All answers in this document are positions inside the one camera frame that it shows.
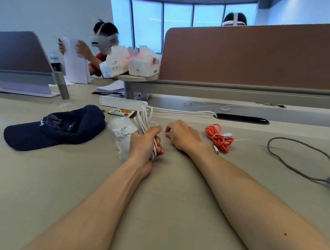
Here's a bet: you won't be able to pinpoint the round beige shelf board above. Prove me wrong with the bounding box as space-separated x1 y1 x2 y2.
117 72 160 84

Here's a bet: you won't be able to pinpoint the brown desk divider panel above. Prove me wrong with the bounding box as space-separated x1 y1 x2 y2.
159 15 330 89

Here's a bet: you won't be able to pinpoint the dark side table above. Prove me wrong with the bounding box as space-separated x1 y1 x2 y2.
48 59 66 73

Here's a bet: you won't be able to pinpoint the large glass window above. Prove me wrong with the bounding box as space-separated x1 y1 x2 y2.
107 0 258 57

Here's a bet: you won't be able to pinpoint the thin black cable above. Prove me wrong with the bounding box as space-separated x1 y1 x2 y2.
256 102 287 108

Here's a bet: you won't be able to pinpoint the white head-mounted headset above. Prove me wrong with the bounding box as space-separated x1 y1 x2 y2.
89 22 120 48
221 12 247 27

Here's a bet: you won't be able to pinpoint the person's left forearm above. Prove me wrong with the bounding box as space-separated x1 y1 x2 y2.
20 154 153 250

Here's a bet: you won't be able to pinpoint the white paper sheets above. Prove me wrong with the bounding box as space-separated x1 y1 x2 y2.
47 36 128 94

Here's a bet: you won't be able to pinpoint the dark grey divider panel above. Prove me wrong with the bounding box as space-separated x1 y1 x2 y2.
0 30 56 74

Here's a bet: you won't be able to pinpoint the person's right hand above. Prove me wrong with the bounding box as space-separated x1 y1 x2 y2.
163 119 209 156

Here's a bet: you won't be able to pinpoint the navy baseball cap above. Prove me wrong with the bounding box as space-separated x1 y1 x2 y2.
3 101 107 156

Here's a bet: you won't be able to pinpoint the white cable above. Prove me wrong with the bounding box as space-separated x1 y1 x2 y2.
130 105 162 161

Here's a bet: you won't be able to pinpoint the grey braided cable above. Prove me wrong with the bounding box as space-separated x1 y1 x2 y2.
265 136 330 189

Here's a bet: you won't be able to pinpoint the white power strip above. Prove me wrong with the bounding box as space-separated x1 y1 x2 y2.
99 95 149 112

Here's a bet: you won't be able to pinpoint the red cable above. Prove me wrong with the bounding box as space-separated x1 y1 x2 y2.
204 123 235 156

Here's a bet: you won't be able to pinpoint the white tissue pack pink label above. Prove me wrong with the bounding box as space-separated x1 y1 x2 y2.
127 45 163 78

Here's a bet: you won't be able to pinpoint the white power strip cord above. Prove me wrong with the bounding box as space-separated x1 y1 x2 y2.
147 106 218 118

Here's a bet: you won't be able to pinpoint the grey metal desk shelf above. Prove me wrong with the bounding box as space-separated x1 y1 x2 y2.
123 78 330 110
0 68 72 100

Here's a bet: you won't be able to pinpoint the person's left hand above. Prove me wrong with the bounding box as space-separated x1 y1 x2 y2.
127 124 166 181

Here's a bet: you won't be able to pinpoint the white printed snack packet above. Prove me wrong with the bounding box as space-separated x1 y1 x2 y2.
108 107 138 119

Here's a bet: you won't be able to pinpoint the clear bag of zip ties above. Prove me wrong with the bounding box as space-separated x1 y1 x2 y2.
106 115 140 162

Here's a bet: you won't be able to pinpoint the black flat tablet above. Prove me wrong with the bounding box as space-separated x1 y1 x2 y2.
92 90 126 97

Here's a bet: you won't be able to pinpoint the person's right forearm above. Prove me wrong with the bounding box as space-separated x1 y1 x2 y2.
183 142 330 250

